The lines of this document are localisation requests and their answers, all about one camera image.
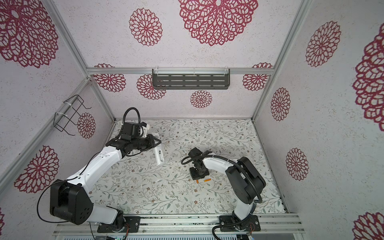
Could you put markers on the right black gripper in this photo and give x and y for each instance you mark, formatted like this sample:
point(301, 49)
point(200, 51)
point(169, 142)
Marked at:
point(194, 176)

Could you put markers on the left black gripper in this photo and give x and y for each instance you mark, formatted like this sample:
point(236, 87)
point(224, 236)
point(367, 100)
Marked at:
point(152, 143)

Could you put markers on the white remote control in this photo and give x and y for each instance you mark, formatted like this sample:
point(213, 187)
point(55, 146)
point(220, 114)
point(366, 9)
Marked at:
point(159, 155)

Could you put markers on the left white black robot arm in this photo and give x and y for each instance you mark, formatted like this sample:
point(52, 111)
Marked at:
point(69, 198)

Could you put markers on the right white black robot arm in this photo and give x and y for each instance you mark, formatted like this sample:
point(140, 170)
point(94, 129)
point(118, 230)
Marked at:
point(246, 182)

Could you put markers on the aluminium front rail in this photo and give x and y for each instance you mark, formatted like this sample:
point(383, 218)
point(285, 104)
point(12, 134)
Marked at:
point(192, 224)

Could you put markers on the dark grey wall shelf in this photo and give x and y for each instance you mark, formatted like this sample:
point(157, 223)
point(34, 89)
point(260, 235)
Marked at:
point(191, 80)

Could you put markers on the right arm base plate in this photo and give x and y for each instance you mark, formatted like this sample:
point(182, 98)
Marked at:
point(233, 224)

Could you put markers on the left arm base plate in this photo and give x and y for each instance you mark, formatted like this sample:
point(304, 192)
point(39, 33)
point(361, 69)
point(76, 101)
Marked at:
point(126, 224)

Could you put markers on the black wire wall rack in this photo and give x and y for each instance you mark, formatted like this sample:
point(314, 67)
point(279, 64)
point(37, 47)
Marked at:
point(74, 103)

